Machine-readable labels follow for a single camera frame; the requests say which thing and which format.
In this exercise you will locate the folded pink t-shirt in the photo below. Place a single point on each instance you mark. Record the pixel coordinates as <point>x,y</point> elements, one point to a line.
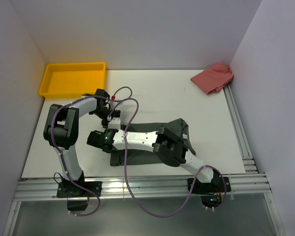
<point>213,79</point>

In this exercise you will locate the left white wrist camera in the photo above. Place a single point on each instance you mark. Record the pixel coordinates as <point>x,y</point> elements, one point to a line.
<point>116,103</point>

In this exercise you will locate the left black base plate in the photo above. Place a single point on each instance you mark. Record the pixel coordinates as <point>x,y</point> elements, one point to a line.
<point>69,190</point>

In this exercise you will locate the dark green t-shirt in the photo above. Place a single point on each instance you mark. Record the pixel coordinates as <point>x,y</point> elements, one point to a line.
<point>142,157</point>

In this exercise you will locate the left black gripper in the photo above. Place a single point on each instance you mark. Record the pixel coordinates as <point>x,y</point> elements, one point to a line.
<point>116,113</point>

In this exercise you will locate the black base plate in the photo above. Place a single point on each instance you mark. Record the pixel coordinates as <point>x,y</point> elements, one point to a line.
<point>216,185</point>
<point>69,190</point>

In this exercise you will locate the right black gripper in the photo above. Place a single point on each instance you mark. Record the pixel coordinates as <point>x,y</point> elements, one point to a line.
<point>105,131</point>

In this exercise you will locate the yellow plastic tray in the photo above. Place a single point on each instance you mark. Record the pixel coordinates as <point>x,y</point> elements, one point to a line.
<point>72,80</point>

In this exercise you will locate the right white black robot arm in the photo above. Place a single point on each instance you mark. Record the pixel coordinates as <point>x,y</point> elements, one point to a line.
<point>168,147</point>

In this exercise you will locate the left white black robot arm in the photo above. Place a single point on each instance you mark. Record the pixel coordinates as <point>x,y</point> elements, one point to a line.
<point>62,129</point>

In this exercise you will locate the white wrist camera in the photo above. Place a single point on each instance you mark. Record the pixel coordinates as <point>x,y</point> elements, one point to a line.
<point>113,123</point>
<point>116,103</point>

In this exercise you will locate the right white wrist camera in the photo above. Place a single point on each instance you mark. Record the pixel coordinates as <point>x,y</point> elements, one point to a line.
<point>113,123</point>

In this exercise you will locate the right side aluminium rail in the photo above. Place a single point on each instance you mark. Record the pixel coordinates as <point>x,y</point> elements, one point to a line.
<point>246,154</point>

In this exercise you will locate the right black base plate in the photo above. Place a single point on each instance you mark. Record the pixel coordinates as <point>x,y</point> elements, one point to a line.
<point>216,185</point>

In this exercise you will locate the front aluminium rail frame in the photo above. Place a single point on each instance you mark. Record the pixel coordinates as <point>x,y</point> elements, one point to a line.
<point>44,189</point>

